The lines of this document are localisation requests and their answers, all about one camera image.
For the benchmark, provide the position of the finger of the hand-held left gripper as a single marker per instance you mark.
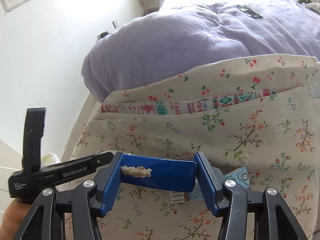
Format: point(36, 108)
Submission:
point(105, 158)

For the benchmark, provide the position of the floral tablecloth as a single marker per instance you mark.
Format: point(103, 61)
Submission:
point(250, 142)

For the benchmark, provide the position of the cherry print cloth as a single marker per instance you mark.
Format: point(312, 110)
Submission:
point(225, 80)

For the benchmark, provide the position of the white wall socket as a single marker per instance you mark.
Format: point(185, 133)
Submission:
point(115, 24)

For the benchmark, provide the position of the purple bed blanket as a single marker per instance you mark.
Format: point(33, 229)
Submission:
point(175, 42)

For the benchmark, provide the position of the light blue packet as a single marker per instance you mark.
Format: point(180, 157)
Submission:
point(240, 176)

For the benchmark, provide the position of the small blue box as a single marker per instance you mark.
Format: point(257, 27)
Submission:
point(170, 177)

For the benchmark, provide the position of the black plug charger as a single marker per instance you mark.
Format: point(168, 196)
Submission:
point(103, 35)

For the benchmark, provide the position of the person's left hand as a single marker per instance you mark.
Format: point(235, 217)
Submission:
point(10, 220)

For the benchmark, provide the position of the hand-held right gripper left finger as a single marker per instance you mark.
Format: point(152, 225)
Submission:
point(111, 190)

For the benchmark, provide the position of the black eyeglasses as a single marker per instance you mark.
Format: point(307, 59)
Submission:
point(252, 13)

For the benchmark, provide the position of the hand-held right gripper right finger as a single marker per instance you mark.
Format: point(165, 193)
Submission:
point(206, 185)

